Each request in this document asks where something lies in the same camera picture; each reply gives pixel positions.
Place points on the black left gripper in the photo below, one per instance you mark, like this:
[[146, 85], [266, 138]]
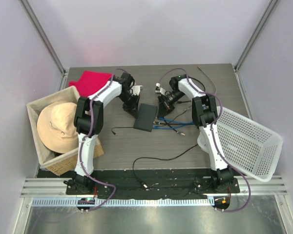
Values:
[[134, 107]]

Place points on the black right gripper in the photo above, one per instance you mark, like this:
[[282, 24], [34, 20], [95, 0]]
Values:
[[164, 106]]

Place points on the black network switch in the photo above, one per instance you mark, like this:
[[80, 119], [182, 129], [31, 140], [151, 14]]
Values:
[[146, 117]]

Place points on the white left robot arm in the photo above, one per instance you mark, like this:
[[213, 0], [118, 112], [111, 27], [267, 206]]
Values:
[[89, 115]]

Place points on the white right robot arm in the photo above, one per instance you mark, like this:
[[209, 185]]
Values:
[[204, 116]]

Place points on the red cloth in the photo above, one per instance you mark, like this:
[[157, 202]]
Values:
[[90, 82]]

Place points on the black base mat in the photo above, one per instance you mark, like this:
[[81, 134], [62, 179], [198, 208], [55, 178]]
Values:
[[162, 183]]

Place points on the beige sun hat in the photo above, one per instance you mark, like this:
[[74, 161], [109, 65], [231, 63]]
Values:
[[56, 128]]

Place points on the wicker basket with liner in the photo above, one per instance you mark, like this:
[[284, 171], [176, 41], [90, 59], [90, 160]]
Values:
[[52, 161]]

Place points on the white plastic basket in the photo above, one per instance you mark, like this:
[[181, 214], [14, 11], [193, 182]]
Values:
[[242, 143]]

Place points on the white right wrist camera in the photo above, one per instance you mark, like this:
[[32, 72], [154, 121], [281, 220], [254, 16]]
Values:
[[159, 90]]

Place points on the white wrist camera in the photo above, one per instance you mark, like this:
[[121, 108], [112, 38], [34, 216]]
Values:
[[159, 90], [136, 89]]

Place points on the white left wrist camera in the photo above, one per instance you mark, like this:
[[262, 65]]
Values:
[[136, 89]]

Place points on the aluminium rail front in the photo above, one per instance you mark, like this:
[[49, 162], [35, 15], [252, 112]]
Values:
[[54, 192]]

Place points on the aluminium frame post left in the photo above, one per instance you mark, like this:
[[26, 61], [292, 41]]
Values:
[[41, 33]]

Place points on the aluminium frame post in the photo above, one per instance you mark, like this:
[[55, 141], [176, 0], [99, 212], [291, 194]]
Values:
[[272, 4], [41, 33]]

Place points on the aluminium frame post right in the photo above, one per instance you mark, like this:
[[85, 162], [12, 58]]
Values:
[[272, 4]]

